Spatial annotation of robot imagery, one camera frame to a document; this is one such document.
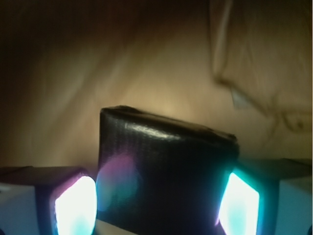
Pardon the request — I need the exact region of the black taped box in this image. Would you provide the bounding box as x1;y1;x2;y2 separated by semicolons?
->
96;106;239;235

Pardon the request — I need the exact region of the brown paper bag bin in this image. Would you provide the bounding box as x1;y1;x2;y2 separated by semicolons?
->
0;0;313;235

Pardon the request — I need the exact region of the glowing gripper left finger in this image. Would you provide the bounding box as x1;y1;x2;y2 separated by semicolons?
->
0;166;97;235

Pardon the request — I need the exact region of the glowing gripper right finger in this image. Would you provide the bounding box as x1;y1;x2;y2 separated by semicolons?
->
218;159;313;235

